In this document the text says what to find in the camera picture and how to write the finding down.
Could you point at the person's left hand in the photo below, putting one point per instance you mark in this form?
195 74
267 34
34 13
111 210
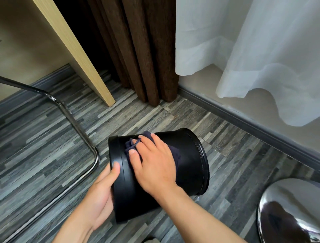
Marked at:
98 197

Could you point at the person's left thumb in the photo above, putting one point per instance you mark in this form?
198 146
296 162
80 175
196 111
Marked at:
113 173

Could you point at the person's right hand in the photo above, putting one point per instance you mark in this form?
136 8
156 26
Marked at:
155 167

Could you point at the person's right thumb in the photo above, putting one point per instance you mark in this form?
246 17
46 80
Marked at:
135 161

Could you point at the person's right middle finger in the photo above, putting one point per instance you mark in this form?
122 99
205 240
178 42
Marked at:
147 141

